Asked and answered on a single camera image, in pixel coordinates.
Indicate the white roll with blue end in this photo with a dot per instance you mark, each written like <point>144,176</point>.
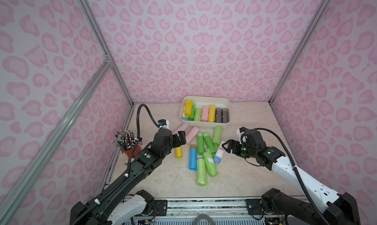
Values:
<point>219,154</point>

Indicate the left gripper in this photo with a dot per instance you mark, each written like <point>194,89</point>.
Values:
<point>175,139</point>

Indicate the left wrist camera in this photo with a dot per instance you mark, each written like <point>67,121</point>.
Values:
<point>164,124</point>

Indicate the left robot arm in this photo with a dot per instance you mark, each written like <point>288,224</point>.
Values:
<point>98,210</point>

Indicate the yellow trash bag roll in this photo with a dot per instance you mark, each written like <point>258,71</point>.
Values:
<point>178,152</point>
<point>188,108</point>

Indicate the green trash bag roll left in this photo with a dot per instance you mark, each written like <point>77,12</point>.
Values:
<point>200,143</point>

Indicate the grey trash bag roll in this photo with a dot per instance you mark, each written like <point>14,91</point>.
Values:
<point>218,116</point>
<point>225,115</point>

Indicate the pink roll with white label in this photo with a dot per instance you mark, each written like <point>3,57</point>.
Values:
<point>205,114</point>

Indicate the green trash bag roll right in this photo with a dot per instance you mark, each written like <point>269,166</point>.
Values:
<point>209,143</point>

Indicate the white plastic storage box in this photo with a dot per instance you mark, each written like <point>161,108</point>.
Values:
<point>200,101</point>

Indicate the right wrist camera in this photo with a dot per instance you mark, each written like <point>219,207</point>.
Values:
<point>251,139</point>

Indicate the pink trash bag roll right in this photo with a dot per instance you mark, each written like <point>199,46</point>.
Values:
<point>191,134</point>

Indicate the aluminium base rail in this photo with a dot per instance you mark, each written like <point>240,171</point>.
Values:
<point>217,211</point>

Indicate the bright green roll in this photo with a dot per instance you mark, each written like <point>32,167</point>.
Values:
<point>191,117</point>

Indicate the green trash bag roll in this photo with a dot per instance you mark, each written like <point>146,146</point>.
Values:
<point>200,143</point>
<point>209,143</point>

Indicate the light green roll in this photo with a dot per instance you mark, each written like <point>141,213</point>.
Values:
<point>201,172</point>
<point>217,136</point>
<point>209,163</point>

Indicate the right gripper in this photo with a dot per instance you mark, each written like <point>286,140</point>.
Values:
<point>236,146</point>

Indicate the large yellow roll front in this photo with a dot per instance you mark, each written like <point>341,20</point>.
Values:
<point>212,114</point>

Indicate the pink trash bag roll left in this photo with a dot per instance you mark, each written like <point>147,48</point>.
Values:
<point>183,128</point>

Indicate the bundle of pens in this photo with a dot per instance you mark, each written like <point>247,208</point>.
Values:
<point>125,140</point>

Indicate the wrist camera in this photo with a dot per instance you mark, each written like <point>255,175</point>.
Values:
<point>251,139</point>
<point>164,124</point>

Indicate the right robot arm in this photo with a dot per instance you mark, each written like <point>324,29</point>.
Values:
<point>324,206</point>

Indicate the red pen holder cup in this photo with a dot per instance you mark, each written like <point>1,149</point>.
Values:
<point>132,152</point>

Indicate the light green roll front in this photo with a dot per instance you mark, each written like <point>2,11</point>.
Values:
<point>201,172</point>

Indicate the pink trash bag roll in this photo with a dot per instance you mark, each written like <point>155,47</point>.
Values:
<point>183,128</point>
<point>191,134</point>

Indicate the blue trash bag roll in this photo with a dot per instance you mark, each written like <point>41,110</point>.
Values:
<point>193,157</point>

